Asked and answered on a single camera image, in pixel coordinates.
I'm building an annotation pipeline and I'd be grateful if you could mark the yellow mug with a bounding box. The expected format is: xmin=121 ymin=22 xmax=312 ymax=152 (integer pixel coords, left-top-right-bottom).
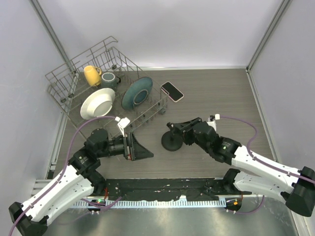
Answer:
xmin=84 ymin=65 xmax=102 ymax=87

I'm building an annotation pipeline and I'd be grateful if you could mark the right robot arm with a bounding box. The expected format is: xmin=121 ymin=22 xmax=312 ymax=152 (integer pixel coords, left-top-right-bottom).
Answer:
xmin=162 ymin=114 xmax=315 ymax=217

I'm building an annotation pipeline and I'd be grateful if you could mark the black phone with pink case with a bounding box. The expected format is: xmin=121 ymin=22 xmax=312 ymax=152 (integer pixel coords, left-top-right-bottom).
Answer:
xmin=160 ymin=82 xmax=184 ymax=103

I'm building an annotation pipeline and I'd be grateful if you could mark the purple cable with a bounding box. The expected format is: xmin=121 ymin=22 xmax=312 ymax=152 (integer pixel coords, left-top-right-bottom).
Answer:
xmin=8 ymin=116 xmax=124 ymax=236
xmin=220 ymin=115 xmax=315 ymax=215

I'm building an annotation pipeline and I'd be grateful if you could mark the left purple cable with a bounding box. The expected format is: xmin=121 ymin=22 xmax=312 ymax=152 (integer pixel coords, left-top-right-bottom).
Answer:
xmin=8 ymin=116 xmax=124 ymax=236

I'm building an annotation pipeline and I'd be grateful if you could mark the blue ceramic plate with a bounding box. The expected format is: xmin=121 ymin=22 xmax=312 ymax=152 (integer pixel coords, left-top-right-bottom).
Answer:
xmin=122 ymin=77 xmax=153 ymax=111

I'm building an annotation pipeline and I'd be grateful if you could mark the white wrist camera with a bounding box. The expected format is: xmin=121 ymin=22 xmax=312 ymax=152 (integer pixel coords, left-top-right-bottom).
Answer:
xmin=115 ymin=117 xmax=130 ymax=137
xmin=207 ymin=114 xmax=221 ymax=131

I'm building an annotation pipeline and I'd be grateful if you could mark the black phone stand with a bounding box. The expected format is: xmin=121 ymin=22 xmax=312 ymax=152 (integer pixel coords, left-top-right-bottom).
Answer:
xmin=161 ymin=130 xmax=183 ymax=151

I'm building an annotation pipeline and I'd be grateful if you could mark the white slotted cable duct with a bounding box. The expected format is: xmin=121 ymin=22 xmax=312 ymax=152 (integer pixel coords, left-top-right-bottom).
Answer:
xmin=71 ymin=198 xmax=226 ymax=208

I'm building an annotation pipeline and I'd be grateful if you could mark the grey wire dish rack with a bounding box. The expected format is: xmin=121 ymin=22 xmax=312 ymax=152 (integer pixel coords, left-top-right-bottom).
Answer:
xmin=45 ymin=36 xmax=168 ymax=139

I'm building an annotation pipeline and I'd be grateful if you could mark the white plate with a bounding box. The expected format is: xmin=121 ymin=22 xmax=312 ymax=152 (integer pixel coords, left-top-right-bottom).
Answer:
xmin=80 ymin=88 xmax=115 ymax=120

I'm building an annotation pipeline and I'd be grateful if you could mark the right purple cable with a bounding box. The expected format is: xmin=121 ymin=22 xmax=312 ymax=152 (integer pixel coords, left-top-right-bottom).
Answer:
xmin=220 ymin=115 xmax=315 ymax=215

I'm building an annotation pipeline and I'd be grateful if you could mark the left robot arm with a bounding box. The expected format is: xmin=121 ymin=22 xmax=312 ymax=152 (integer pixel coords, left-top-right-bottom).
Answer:
xmin=8 ymin=129 xmax=154 ymax=236

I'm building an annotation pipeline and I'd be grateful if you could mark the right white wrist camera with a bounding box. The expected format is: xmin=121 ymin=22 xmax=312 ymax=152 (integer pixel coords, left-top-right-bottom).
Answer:
xmin=207 ymin=114 xmax=221 ymax=131

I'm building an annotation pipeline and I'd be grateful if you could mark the dark grey mug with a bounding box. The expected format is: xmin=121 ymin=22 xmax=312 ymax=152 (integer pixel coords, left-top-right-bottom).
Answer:
xmin=101 ymin=72 xmax=121 ymax=90

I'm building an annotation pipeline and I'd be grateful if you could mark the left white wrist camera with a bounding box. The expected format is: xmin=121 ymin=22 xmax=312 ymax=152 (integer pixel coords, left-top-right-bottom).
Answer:
xmin=115 ymin=117 xmax=130 ymax=137

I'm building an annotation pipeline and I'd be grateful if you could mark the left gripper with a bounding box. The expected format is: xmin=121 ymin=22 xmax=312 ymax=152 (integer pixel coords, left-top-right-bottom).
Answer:
xmin=98 ymin=131 xmax=154 ymax=160

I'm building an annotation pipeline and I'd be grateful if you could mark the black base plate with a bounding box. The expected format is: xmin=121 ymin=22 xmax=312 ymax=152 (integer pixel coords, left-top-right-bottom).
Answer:
xmin=92 ymin=178 xmax=251 ymax=202

